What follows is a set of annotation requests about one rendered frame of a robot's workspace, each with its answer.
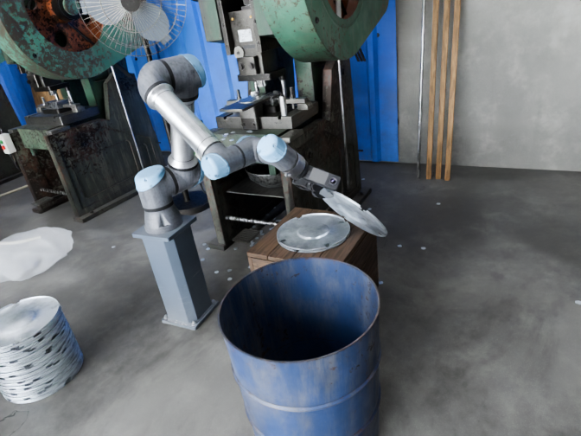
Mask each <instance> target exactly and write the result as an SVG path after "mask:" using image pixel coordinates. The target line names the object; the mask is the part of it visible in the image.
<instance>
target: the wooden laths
mask: <svg viewBox="0 0 581 436"><path fill-rule="evenodd" d="M425 5H426V0H423V5H422V31H421V58H420V84H419V110H418V162H417V179H419V175H420V151H421V126H422V102H423V78H424V53H425ZM460 11H461V0H455V9H454V23H453V39H452V54H451V70H450V99H449V114H448V129H447V145H446V159H445V175H444V180H445V181H449V180H450V166H451V152H452V138H453V124H454V109H455V95H456V81H457V54H458V40H459V25H460ZM438 15H439V0H433V14H432V36H431V77H430V98H429V119H428V140H427V161H426V179H431V166H432V147H433V128H434V109H435V90H436V71H437V33H438ZM449 26H450V0H444V26H443V43H442V60H441V78H440V96H439V114H438V131H437V166H436V179H441V170H442V154H443V138H444V107H445V90H446V74H447V58H448V41H449Z"/></svg>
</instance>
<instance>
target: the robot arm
mask: <svg viewBox="0 0 581 436"><path fill-rule="evenodd" d="M205 84H206V73H205V70H204V68H203V66H202V64H201V62H200V61H199V60H198V59H197V58H196V57H195V56H194V55H192V54H179V55H177V56H172V57H168V58H163V59H159V60H153V61H149V62H148V63H146V64H145V65H144V66H143V67H142V69H141V70H140V72H139V75H138V78H137V87H138V91H139V93H140V95H141V97H142V99H143V100H144V102H145V103H146V104H147V105H148V106H149V108H151V109H153V110H157V111H158V112H159V113H160V114H161V115H162V116H163V117H164V118H165V119H166V120H167V122H168V123H169V124H170V137H171V154H170V155H169V157H168V165H167V166H165V167H163V166H162V165H153V166H152V167H151V166H150V167H148V168H145V169H143V170H141V171H140V172H138V173H137V175H136V177H135V183H136V188H137V191H138V194H139V197H140V200H141V203H142V205H143V208H144V228H145V231H146V232H147V233H149V234H163V233H167V232H169V231H172V230H174V229H176V228H178V227H180V226H181V225H182V223H183V218H182V214H181V213H180V212H179V210H178V208H177V207H176V206H175V204H174V201H173V198H172V196H174V195H176V194H178V193H180V192H183V191H184V190H186V189H190V188H193V187H195V186H196V185H197V184H199V183H201V182H202V180H203V178H204V174H205V175H206V176H207V177H208V178H210V179H212V180H216V179H219V178H222V177H225V176H228V175H229V174H231V173H233V172H235V171H237V170H240V169H243V168H245V167H246V166H248V165H251V164H254V163H262V164H270V165H273V166H274V167H276V168H277V169H279V170H280V171H282V172H283V173H284V175H285V176H289V177H291V178H292V179H293V181H292V183H293V184H294V185H296V186H297V185H298V186H299V187H298V186H297V187H298V188H299V189H304V190H308V191H310V190H311V193H312V195H313V196H314V197H317V198H331V197H334V195H333V194H330V192H328V191H327V190H326V189H330V190H332V191H337V190H338V188H339V185H340V183H341V178H340V177H339V176H337V175H334V174H331V173H329V172H328V171H326V170H325V169H320V168H316V167H314V166H311V165H308V162H307V161H306V160H305V159H304V158H303V156H301V155H300V154H299V153H298V152H296V151H294V150H293V149H292V148H291V147H290V146H289V145H288V144H287V143H285V141H284V140H283V139H282V138H279V137H277V136H276V135H274V134H268V135H266V136H263V137H262V138H257V137H254V136H243V137H241V138H240V139H239V140H238V141H237V143H236V144H233V145H230V146H228V147H226V146H225V145H224V144H223V143H222V142H221V141H220V140H219V139H218V138H217V137H216V136H215V135H214V134H213V133H212V132H211V131H210V130H209V129H208V128H207V127H206V126H205V125H204V124H203V123H202V122H201V121H200V120H199V119H198V118H197V117H196V116H195V101H196V100H197V99H198V98H199V88H203V87H204V86H205ZM195 152H196V153H197V154H198V155H199V156H200V157H201V158H202V160H201V161H200V159H199V158H198V157H197V156H196V155H195ZM294 181H295V182H294Z"/></svg>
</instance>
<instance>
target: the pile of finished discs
mask: <svg viewBox="0 0 581 436"><path fill-rule="evenodd" d="M349 235H350V225H349V223H348V221H345V220H344V218H342V217H340V216H338V215H332V214H325V213H315V214H307V215H302V217H300V218H296V217H295V218H293V219H290V220H288V221H287V222H285V223H284V224H283V225H282V226H281V227H280V228H279V229H278V231H277V239H278V243H279V244H280V245H281V246H282V247H284V248H286V249H288V250H290V251H293V252H296V250H300V251H298V253H317V252H322V251H326V250H329V249H331V248H334V247H337V246H339V245H341V244H342V243H343V242H344V241H345V240H346V238H348V237H349Z"/></svg>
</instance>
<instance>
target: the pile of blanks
mask: <svg viewBox="0 0 581 436"><path fill-rule="evenodd" d="M59 306H60V308H59V311H58V313H57V315H56V317H55V318H54V320H53V321H52V322H51V323H50V324H49V325H48V326H47V327H45V328H44V329H43V330H41V331H40V332H38V333H37V334H35V335H34V336H32V337H31V338H29V339H27V340H25V341H23V342H21V343H16V345H13V346H10V347H8V348H5V349H0V391H1V393H2V394H3V397H4V398H5V399H6V400H8V401H10V402H12V403H16V404H25V403H30V402H34V401H39V400H41V399H44V398H46V397H48V396H50V395H51V394H54V393H55V392H57V391H58V390H60V389H61V388H63V387H64V386H66V383H69V382H70V381H71V380H72V379H73V378H74V377H75V376H76V375H77V373H78V372H79V370H80V368H81V366H82V363H83V354H82V352H81V350H80V346H79V344H78V343H77V340H76V338H75V335H74V334H73V331H72V329H71V328H70V326H69V323H68V321H67V319H66V318H65V315H64V313H63V311H62V309H61V305H60V304H59Z"/></svg>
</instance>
